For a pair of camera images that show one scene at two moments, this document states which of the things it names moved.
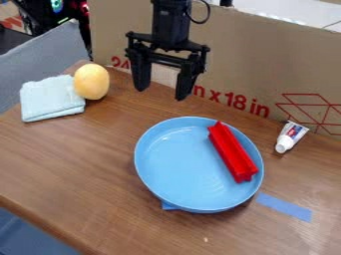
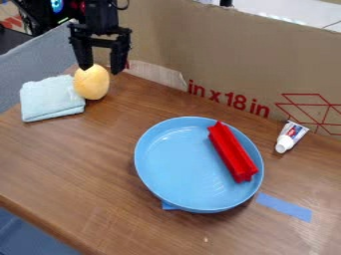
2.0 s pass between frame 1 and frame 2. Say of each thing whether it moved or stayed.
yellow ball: stayed
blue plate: stayed
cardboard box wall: stayed
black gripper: moved
